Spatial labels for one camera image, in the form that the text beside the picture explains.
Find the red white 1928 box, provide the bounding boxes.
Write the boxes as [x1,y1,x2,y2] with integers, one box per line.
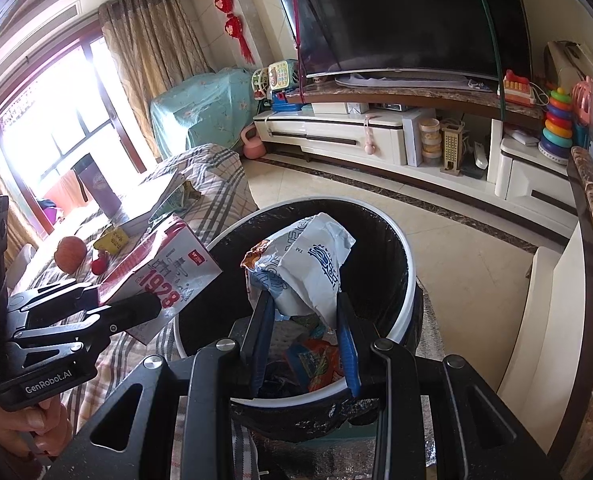
[99,214,222,344]

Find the white blue printed bag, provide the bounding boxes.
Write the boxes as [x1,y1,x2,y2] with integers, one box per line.
[241,212,356,330]

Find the orange snack wrapper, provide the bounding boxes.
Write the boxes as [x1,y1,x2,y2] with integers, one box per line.
[284,339,344,392]

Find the black trash bag liner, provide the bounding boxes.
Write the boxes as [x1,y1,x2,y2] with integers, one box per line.
[174,196,424,442]

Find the white round trash bin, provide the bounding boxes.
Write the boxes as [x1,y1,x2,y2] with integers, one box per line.
[174,196,422,361]

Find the person's left hand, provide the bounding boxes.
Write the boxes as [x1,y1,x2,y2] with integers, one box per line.
[0,396,73,457]

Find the red apple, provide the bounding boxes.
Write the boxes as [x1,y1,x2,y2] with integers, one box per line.
[54,236,87,274]

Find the small red toy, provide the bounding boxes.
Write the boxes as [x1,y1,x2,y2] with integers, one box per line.
[90,252,111,276]

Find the yellow small packet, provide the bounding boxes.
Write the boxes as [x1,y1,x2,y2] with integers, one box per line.
[92,226,129,256]

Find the dark purple cup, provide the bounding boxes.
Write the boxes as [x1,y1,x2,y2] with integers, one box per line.
[73,154,122,219]

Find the children's book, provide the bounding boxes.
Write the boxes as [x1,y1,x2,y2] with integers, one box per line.
[112,171,191,238]

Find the plaid table cloth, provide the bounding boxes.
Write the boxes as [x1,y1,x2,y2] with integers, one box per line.
[16,144,257,434]

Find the teal cloth covered furniture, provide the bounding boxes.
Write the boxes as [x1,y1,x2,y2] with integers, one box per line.
[150,67,257,159]

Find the white tv cabinet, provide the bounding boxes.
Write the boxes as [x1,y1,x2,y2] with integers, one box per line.
[254,108,577,238]

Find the wooden grater box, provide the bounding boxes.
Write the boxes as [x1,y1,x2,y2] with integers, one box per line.
[441,118,464,176]

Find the stacked round containers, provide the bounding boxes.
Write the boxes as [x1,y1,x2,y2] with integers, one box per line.
[418,117,443,166]

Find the beige window curtain right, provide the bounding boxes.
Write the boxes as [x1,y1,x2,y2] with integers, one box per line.
[98,0,212,159]

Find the toy telephone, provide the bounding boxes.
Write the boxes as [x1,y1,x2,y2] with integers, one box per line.
[251,58,298,100]

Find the red hanging lantern decoration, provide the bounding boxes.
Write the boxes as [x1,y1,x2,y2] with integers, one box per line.
[214,0,255,65]

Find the black flat screen television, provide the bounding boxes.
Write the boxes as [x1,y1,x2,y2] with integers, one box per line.
[280,0,531,79]

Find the colourful stacking ring toy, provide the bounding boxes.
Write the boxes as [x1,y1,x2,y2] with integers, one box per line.
[538,87,574,166]

